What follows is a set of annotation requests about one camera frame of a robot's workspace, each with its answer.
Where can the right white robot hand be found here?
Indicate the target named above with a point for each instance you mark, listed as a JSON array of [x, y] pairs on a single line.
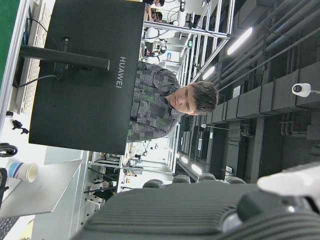
[[187, 212]]

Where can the man in patterned shirt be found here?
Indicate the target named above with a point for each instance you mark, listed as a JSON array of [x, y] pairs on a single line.
[[152, 105]]

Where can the silver laptop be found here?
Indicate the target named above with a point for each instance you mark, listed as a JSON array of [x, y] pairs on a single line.
[[45, 192]]

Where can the black Huawei monitor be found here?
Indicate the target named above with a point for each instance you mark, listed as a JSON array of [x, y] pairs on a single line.
[[82, 112]]

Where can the white paper cup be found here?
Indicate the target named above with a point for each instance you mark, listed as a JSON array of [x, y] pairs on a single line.
[[21, 171]]

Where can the long ceiling light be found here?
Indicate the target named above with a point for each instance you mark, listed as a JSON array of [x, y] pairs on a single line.
[[240, 41]]

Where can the white keyboard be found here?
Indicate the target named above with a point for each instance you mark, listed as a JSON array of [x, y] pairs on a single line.
[[30, 95]]

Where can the green conveyor belt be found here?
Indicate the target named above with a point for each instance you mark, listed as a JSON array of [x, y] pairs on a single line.
[[6, 32]]

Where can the white security camera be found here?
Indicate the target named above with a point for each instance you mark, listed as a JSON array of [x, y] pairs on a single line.
[[300, 89]]

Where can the background aluminium workcell frame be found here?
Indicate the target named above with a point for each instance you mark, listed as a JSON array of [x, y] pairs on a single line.
[[190, 31]]

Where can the black metal bracket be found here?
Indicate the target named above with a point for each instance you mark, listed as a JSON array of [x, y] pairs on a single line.
[[3, 182]]

